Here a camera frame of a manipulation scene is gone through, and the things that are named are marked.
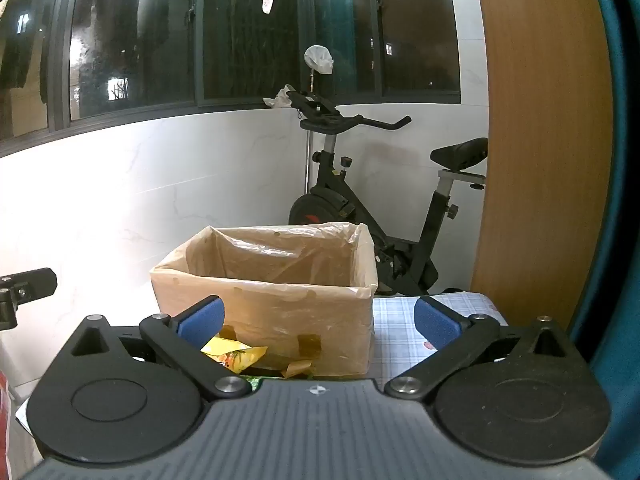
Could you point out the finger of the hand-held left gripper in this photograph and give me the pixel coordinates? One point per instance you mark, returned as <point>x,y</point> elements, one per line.
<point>30,282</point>

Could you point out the thin metal pole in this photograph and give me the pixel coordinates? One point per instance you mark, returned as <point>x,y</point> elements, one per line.
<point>307,160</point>

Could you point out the checked tablecloth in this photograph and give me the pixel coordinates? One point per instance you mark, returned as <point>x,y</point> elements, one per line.
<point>395,330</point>

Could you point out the plastic-lined cardboard box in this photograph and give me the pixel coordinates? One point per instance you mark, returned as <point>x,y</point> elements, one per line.
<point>300,320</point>

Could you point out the green snack bag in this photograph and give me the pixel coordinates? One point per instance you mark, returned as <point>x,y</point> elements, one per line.
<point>254,384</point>

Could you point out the crumpled white plastic bag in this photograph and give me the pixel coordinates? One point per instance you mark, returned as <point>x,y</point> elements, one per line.
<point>280,97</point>

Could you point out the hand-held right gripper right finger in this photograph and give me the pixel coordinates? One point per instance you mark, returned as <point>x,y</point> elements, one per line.
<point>437,327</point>

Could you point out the black exercise bike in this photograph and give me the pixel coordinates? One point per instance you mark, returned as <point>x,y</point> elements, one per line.
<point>327,200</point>

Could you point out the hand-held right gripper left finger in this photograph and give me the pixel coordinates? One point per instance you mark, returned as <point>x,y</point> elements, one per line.
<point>202,317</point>

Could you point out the yellow snack bag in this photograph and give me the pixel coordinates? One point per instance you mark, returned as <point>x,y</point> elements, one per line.
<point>225,347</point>

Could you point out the white plastic bag on pole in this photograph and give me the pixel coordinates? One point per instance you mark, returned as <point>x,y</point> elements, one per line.
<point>320,59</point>

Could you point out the red printed cloth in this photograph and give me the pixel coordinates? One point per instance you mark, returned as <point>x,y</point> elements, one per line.
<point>5,410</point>

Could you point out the dark framed window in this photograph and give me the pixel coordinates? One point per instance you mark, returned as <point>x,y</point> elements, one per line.
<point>195,35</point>

